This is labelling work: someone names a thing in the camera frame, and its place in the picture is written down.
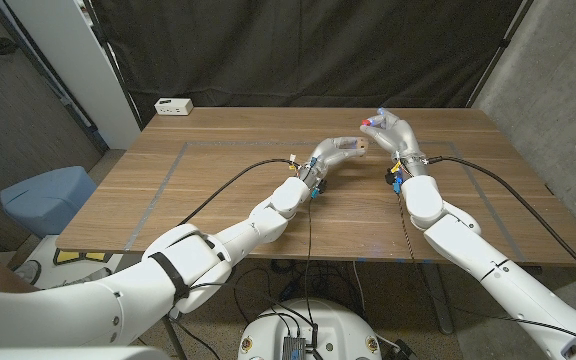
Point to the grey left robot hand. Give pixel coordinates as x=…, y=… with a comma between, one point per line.
x=330, y=155

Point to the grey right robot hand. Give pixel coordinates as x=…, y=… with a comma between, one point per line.
x=398, y=137

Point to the wooden block with holes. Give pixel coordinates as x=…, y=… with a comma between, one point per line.
x=363, y=146

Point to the red-headed wooden screw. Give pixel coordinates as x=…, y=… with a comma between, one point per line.
x=365, y=122

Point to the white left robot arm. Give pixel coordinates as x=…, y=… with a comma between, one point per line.
x=118, y=305

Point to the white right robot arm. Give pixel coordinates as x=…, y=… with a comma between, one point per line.
x=468, y=245

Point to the black backdrop curtain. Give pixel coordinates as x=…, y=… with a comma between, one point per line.
x=293, y=50

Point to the black backdrop stand pole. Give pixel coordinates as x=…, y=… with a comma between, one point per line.
x=115, y=67
x=502, y=50

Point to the white power strip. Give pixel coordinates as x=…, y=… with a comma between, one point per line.
x=173, y=106

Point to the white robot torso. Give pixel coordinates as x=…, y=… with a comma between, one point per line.
x=338, y=325

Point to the grey table leg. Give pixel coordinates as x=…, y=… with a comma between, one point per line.
x=440, y=305

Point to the black antenna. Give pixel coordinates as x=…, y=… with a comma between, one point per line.
x=314, y=337

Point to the grey finned electronics box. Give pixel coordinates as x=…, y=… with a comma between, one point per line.
x=293, y=347

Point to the yellow black floor sign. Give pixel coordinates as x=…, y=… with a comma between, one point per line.
x=80, y=256

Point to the blue padded stool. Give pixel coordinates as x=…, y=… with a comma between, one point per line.
x=48, y=200

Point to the grey sneaker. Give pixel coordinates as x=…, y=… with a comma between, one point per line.
x=30, y=272

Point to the black door frame strip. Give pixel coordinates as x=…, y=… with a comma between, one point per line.
x=48, y=75

